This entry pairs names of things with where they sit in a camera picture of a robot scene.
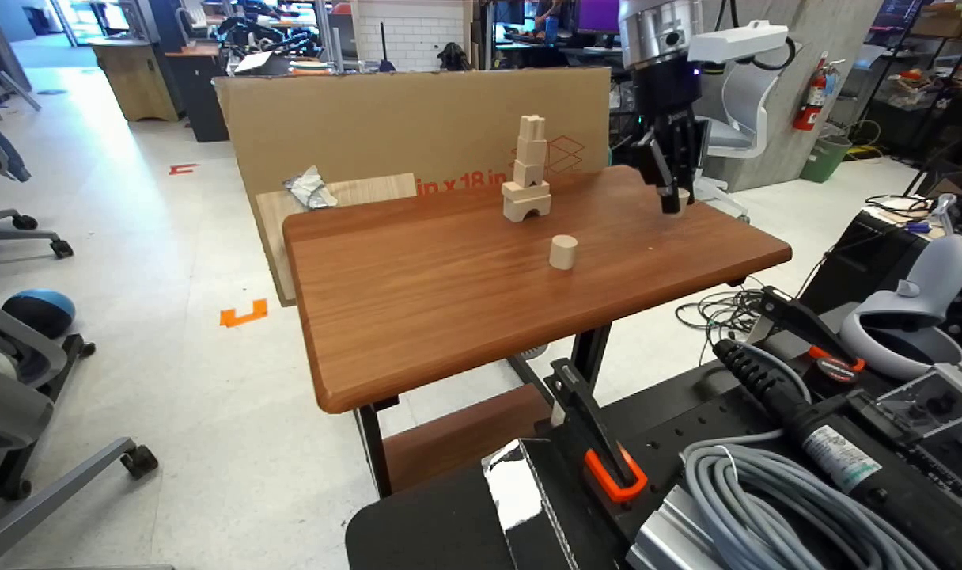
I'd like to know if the wooden table lower shelf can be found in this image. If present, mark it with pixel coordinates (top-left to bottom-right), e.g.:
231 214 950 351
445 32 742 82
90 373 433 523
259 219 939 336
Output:
381 380 557 497

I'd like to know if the wooden cabinet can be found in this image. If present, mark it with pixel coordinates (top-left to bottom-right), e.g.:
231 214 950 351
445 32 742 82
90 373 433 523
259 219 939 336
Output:
84 36 181 126

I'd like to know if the white plastic wrap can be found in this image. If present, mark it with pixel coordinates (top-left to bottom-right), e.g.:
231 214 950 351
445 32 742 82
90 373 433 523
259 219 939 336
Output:
283 161 341 212

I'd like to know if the large brown cardboard box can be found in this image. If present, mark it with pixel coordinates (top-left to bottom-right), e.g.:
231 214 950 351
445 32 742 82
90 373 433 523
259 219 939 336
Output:
213 65 613 311

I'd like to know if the wooden arch block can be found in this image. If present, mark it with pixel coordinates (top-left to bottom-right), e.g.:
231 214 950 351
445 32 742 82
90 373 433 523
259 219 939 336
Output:
501 178 557 225

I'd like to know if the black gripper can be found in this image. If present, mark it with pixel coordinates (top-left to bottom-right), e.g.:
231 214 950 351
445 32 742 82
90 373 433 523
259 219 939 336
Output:
630 61 711 219

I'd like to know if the orange floor marker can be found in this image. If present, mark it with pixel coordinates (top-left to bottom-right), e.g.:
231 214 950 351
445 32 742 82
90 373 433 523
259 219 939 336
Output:
216 294 273 332

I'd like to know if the green bin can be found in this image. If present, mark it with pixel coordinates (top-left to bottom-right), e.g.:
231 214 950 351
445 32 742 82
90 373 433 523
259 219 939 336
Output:
796 134 853 188

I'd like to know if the small wooden block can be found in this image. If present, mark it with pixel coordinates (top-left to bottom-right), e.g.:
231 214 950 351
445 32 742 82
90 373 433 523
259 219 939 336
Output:
516 111 550 145

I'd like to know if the black table leg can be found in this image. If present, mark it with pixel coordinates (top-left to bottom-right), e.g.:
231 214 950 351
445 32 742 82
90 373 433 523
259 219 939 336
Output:
350 396 402 499
565 321 613 396

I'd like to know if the black cable connector plug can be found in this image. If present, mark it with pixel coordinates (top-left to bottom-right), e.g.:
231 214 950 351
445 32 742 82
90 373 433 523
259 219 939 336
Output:
709 336 885 497

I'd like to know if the clear plastic box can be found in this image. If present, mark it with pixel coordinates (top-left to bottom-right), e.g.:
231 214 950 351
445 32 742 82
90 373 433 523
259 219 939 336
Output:
872 355 962 454

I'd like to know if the black box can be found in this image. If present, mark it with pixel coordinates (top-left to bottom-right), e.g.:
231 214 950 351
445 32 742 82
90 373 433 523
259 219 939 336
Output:
793 206 933 321

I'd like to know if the metal storage shelf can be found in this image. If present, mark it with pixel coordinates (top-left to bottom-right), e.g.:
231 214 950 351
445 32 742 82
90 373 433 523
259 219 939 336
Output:
865 0 962 168

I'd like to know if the grey office chair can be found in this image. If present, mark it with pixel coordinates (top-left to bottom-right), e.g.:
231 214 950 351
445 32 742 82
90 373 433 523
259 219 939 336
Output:
0 283 165 570
0 93 80 264

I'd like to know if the wooden rectangular block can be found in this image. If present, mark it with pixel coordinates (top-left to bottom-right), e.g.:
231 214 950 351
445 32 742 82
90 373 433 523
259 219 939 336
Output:
509 137 550 192

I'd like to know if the coiled grey cable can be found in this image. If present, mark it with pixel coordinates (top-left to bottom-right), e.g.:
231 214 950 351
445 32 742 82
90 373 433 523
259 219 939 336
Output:
674 435 947 570

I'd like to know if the blue round cushion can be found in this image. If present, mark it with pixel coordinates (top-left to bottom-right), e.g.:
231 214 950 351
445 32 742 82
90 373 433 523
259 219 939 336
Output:
0 287 81 343

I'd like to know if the pale cardboard piece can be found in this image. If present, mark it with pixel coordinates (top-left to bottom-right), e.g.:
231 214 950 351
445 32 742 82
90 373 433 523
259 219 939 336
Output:
250 168 420 311

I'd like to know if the purple lit monitor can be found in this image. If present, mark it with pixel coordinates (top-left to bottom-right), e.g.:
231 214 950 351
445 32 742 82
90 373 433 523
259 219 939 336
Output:
574 0 622 37

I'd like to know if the silver aluminium rail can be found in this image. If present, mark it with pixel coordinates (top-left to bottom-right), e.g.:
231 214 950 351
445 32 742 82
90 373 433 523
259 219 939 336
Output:
622 491 721 570

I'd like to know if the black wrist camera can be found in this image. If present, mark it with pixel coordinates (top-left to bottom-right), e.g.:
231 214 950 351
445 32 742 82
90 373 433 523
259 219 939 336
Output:
607 126 656 178

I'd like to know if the red fire extinguisher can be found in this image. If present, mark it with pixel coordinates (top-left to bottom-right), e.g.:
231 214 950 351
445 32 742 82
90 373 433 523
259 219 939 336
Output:
790 55 833 137

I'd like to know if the grey VR controller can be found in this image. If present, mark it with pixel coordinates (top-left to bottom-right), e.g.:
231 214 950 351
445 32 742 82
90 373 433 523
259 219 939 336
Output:
835 227 962 385

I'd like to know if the white brick pillar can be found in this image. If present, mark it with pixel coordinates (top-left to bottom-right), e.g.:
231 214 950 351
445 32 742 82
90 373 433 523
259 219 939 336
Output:
350 0 475 76

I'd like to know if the loose pale cable pile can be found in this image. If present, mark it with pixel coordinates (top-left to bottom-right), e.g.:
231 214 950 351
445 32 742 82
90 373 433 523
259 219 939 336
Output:
670 283 784 343

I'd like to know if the black clamp orange handle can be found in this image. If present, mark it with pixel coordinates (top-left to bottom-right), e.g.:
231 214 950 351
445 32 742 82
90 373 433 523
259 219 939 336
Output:
755 286 872 385
542 355 656 509

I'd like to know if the black cabinet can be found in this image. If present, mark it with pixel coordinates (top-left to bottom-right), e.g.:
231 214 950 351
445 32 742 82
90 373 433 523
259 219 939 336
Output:
162 43 234 145

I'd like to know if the beige wooden cylinder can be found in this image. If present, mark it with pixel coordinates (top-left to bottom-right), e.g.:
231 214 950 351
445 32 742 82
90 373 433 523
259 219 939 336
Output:
548 230 583 275

